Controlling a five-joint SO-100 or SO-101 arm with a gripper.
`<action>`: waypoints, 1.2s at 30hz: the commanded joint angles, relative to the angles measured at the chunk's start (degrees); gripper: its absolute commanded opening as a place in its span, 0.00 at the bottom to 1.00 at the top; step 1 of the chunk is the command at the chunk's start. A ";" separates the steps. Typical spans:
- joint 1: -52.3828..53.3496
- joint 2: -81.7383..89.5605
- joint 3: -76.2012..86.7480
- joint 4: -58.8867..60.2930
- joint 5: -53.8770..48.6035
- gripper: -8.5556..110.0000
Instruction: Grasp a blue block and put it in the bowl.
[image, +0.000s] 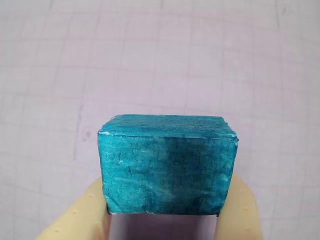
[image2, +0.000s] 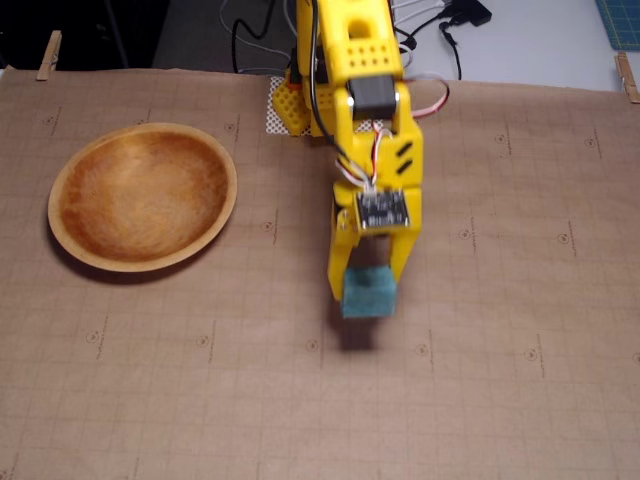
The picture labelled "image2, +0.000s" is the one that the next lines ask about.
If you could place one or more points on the black power adapter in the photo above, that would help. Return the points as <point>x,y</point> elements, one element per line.
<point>467,12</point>

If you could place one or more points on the pink bowl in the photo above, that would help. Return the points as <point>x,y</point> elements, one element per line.
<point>142,197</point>

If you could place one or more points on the blue foam block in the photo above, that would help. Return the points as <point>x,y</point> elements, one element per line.
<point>369,297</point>

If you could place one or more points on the black camera circuit board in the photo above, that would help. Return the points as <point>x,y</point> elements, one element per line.
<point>383,210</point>

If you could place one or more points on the yellow robot base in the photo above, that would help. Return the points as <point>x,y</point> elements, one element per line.
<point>292,107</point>

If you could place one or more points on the brown gift wrap paper sheet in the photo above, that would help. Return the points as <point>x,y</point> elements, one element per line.
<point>200,375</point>

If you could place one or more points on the white mesh mat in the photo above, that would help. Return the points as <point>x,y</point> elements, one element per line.
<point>272,117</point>

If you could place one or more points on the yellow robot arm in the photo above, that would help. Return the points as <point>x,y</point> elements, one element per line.
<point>370,55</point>

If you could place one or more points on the green cutting mat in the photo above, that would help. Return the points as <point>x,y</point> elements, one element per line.
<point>620,22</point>

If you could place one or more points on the wooden clothespin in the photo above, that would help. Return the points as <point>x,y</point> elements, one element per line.
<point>628,77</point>
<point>49,55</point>

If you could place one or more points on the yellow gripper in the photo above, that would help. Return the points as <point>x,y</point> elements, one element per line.
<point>341,257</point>

